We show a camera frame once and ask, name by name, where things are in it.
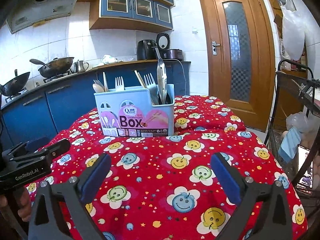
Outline long bamboo chopstick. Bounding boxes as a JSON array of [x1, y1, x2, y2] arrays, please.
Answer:
[[134, 70, 147, 89]]

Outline white chopstick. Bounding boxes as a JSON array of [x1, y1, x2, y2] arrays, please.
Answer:
[[103, 72, 108, 92]]

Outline blue kitchen base cabinets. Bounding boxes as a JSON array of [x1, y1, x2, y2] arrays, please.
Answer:
[[0, 61, 192, 151]]

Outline left hand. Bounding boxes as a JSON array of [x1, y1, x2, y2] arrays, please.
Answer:
[[1, 187, 31, 222]]

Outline black wok far left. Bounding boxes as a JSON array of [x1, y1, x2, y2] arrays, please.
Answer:
[[0, 70, 30, 96]]

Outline light blue chopsticks box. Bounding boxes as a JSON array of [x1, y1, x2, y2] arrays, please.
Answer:
[[94, 84, 175, 138]]

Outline steel fork underneath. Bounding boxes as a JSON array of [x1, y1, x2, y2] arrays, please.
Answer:
[[93, 80, 105, 92]]

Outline black wok on stove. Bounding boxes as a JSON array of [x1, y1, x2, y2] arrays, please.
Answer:
[[29, 57, 74, 78]]

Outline steel kettle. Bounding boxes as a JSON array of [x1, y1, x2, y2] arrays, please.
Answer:
[[70, 60, 89, 74]]

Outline steel fork left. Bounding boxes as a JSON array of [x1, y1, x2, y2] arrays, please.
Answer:
[[115, 76, 125, 92]]

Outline steel fork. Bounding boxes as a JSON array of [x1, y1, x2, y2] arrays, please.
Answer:
[[115, 76, 125, 92], [144, 73, 158, 105]]

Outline red smiley flower cloth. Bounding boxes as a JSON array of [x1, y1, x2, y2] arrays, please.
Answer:
[[44, 96, 308, 239]]

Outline steel fork middle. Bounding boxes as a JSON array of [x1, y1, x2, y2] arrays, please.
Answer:
[[144, 73, 158, 105]]

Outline dark steel spoon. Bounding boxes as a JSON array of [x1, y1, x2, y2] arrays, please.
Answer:
[[155, 45, 167, 104]]

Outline black air fryer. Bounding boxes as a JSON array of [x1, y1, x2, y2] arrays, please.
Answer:
[[137, 40, 157, 61]]

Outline black rice cooker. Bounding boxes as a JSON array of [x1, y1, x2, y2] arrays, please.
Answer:
[[156, 33, 184, 61]]

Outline grey range hood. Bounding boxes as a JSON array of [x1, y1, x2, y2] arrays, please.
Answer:
[[6, 0, 77, 34]]

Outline white plastic bag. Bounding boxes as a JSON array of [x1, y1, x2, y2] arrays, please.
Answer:
[[281, 6, 305, 61]]

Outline wooden door with glass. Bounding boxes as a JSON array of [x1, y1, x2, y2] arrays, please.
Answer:
[[200, 0, 275, 131]]

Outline black wire rack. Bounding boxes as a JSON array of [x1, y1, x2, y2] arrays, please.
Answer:
[[265, 60, 319, 198]]

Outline white power cable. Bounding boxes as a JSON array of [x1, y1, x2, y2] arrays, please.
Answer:
[[172, 59, 188, 95]]

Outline blue wall cabinet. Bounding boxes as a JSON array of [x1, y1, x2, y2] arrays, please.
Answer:
[[89, 0, 173, 33]]

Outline steel door handle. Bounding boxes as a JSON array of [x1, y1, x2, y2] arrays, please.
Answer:
[[212, 41, 221, 56]]

